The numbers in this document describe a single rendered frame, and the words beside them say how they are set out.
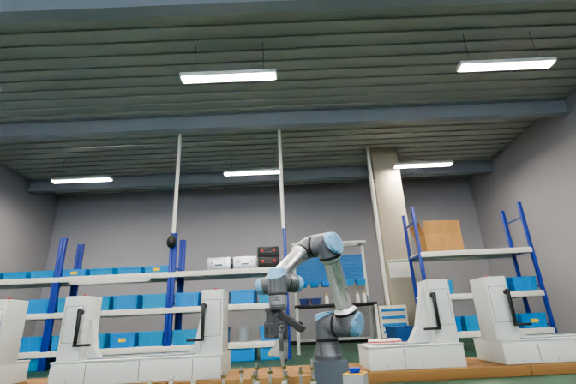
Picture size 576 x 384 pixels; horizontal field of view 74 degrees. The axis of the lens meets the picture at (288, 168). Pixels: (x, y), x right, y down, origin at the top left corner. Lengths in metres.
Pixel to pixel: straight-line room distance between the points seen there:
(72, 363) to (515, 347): 3.75
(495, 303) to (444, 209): 7.19
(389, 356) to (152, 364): 2.00
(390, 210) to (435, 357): 4.86
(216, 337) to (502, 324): 2.52
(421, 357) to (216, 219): 7.59
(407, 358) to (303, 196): 7.26
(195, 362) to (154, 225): 7.44
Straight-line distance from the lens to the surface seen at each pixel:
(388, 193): 8.40
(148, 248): 10.78
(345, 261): 7.73
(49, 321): 7.24
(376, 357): 3.70
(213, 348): 3.75
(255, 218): 10.34
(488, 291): 4.10
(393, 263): 8.05
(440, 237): 6.89
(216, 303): 3.75
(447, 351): 3.86
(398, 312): 7.19
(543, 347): 4.20
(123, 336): 6.76
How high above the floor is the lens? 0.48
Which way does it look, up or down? 22 degrees up
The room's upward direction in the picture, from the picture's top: 3 degrees counter-clockwise
